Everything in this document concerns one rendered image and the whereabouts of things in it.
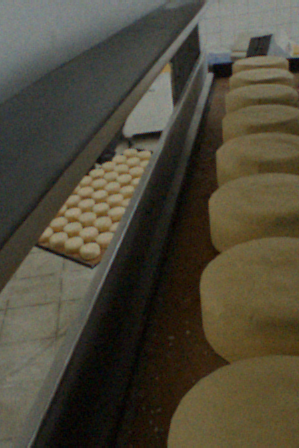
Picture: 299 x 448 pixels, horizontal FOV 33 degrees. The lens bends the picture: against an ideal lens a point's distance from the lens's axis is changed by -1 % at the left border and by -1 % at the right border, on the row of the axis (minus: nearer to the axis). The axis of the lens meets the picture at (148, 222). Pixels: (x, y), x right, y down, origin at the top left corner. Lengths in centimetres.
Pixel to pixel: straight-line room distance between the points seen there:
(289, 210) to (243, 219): 2
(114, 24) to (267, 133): 12
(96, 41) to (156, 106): 478
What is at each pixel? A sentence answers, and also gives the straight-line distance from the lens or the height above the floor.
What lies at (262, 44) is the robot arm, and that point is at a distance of 168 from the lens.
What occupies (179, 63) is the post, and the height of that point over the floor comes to 151.
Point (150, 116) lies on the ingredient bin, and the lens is 496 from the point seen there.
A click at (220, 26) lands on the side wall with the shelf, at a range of 558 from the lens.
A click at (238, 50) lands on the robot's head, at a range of 216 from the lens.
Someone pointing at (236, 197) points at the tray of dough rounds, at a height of 151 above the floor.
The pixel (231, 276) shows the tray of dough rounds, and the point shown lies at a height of 151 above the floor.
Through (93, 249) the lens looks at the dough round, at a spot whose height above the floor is 98.
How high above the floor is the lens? 160
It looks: 27 degrees down
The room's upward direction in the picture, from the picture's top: 7 degrees counter-clockwise
